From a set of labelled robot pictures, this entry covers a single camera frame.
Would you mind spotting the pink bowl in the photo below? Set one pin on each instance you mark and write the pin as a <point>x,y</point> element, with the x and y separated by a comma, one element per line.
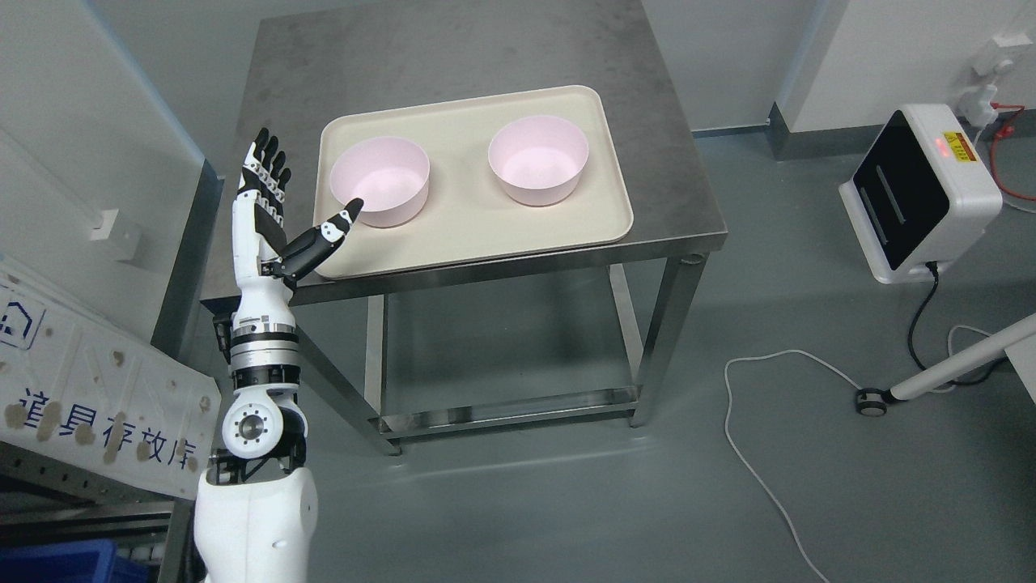
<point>390,174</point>
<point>538,160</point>

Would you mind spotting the white black box device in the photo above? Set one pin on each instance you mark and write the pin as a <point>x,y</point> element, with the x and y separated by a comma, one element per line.
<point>920,197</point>

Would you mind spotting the black white robotic hand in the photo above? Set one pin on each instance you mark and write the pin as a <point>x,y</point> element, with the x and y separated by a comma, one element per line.
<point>268,265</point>

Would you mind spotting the white wall power socket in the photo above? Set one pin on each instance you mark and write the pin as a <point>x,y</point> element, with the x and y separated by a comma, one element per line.
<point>997,57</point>

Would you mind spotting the beige plastic tray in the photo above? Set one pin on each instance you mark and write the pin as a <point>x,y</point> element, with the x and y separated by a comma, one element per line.
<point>468,216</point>

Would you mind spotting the white wall switch box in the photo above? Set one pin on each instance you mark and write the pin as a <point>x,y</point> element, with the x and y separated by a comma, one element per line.
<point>118,238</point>

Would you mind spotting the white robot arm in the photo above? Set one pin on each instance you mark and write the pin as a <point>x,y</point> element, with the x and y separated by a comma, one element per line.
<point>256,507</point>

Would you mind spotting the white stand leg with caster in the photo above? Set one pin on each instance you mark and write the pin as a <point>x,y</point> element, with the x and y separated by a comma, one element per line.
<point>1016,342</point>

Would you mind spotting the stainless steel table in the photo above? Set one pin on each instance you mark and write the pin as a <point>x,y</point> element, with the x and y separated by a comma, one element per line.
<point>308,69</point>

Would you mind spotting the blue plastic crate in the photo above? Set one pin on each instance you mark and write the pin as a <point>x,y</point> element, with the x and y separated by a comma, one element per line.
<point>84,561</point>

